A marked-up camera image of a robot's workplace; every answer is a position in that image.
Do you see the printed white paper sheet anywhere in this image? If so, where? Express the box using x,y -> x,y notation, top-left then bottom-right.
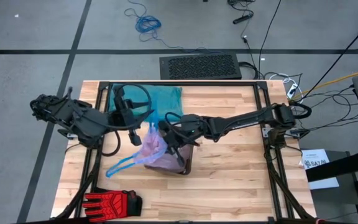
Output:
300,148 -> 340,190

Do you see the black perforated floor grate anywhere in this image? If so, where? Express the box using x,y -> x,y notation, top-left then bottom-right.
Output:
159,52 -> 242,80

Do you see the black power strip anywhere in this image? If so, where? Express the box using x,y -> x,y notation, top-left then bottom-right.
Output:
232,12 -> 254,25

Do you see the teal trash bag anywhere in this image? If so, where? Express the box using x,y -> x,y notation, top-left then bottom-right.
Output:
109,84 -> 183,123

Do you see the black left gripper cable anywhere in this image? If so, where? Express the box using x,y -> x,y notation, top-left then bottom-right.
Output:
100,82 -> 153,157

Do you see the white power strip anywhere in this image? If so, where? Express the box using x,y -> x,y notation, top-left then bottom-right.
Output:
286,82 -> 298,100

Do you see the thin black hanging cable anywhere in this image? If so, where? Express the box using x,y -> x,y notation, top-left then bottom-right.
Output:
258,0 -> 282,78

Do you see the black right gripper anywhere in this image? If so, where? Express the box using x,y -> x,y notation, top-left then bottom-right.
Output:
158,112 -> 205,168

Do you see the black beam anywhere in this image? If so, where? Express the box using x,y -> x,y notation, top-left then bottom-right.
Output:
305,148 -> 358,183

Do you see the pink bag with blue drawstring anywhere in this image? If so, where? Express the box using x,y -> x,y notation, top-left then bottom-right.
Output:
105,108 -> 195,179

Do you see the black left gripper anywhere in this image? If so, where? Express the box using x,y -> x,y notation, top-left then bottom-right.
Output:
110,92 -> 155,147

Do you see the red and black work glove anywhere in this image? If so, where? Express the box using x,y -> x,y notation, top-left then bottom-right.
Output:
81,189 -> 143,223

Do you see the yellow floor cable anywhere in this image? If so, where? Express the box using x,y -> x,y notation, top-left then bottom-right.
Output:
292,68 -> 358,100

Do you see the thick black cable loop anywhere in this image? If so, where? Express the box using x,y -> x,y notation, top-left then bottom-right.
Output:
288,100 -> 312,120

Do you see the blue coiled cable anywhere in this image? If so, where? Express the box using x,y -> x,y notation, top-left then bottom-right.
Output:
124,0 -> 223,54

